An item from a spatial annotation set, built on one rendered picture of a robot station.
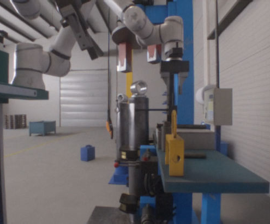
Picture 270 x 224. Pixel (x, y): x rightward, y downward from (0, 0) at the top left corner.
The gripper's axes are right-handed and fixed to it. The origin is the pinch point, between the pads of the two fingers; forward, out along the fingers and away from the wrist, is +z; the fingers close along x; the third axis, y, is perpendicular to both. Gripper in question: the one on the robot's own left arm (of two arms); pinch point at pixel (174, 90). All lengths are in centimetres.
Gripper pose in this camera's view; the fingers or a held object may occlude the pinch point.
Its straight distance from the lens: 76.8
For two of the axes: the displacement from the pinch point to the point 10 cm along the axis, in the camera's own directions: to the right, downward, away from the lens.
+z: 0.0, 10.0, 0.1
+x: -10.0, 0.0, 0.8
